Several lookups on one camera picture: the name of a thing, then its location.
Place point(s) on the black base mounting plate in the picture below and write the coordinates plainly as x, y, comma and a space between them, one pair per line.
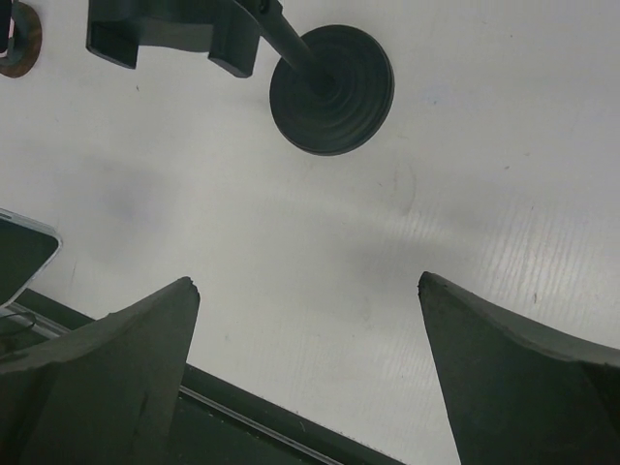
214, 422

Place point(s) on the green case phone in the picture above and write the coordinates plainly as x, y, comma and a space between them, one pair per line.
27, 248

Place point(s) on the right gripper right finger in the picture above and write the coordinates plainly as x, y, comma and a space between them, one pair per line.
517, 391

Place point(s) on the black stand with brown base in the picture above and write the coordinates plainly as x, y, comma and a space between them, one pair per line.
21, 38

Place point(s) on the black tall corner phone stand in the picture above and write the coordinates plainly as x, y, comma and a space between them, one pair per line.
330, 92

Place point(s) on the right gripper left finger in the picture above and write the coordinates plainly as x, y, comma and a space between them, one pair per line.
103, 393

